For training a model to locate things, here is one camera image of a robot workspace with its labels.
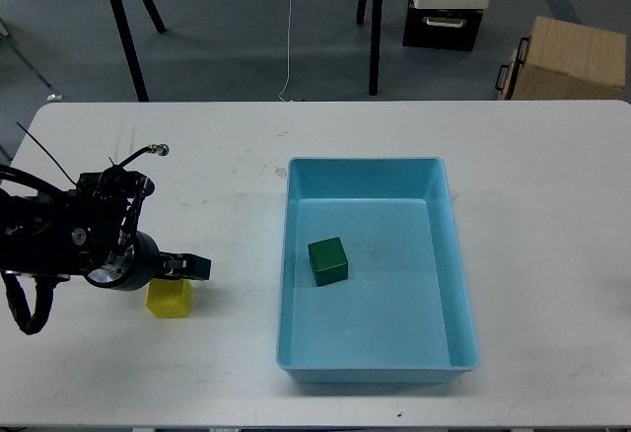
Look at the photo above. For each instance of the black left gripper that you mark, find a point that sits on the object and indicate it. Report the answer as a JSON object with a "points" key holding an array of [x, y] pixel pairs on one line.
{"points": [[141, 262]]}

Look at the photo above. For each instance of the black stand leg pair right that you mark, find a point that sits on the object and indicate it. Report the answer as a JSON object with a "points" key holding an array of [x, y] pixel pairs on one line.
{"points": [[375, 40]]}

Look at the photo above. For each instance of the green cube block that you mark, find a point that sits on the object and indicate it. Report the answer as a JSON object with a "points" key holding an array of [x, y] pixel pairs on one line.
{"points": [[328, 261]]}

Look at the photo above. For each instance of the black drawer box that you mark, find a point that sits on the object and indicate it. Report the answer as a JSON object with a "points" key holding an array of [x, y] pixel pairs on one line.
{"points": [[446, 29]]}

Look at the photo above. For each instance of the yellow cube block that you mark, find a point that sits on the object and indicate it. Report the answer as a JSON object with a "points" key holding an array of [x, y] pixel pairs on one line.
{"points": [[168, 299]]}

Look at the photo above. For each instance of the light blue plastic bin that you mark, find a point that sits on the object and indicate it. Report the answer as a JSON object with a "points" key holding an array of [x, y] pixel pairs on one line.
{"points": [[403, 314]]}

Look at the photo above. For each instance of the wooden cabinet box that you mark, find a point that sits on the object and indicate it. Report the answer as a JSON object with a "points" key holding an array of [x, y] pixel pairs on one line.
{"points": [[565, 61]]}

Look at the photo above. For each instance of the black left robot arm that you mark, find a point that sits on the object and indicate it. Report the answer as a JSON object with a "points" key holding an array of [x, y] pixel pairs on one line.
{"points": [[90, 230]]}

